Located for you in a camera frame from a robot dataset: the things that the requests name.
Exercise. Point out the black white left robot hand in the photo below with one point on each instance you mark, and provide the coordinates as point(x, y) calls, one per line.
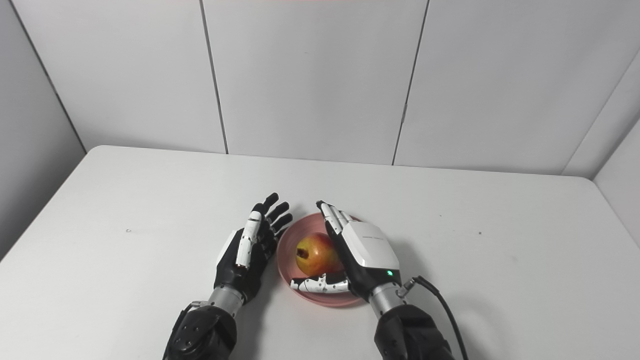
point(240, 270)

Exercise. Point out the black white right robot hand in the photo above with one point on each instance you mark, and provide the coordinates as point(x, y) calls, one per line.
point(367, 255)

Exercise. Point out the red yellow apple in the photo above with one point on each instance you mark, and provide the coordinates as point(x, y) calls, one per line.
point(317, 254)

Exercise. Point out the pink round plate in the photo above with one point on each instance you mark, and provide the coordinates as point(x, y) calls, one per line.
point(290, 250)

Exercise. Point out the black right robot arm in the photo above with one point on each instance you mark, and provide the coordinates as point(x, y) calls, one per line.
point(407, 330)

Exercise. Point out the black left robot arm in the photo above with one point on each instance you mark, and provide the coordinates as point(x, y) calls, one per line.
point(205, 330)

